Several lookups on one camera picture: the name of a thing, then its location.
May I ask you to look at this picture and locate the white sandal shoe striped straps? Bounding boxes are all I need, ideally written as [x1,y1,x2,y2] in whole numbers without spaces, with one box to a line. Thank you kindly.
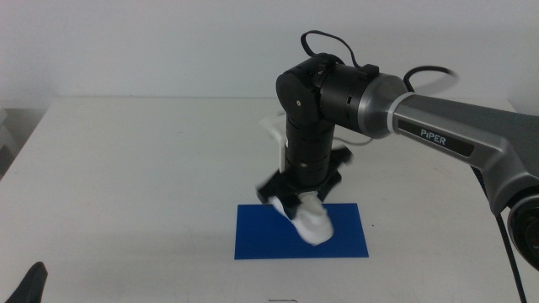
[269,190,335,247]

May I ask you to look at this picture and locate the blue rectangular mat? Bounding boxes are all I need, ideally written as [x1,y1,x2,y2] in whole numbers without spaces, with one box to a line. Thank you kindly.
[233,203,370,261]

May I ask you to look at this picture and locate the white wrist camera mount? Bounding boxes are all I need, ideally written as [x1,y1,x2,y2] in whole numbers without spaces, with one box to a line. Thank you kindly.
[258,114,292,174]

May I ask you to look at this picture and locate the black looped wrist cable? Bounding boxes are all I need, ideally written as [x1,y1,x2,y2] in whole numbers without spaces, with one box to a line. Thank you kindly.
[300,29,380,77]

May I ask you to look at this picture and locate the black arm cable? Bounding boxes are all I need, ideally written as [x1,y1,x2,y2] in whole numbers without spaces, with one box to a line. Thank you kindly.
[403,65,459,93]

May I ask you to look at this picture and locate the black ribbed base cable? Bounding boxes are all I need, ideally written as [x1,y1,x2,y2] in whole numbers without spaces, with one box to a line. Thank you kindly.
[470,166,529,303]

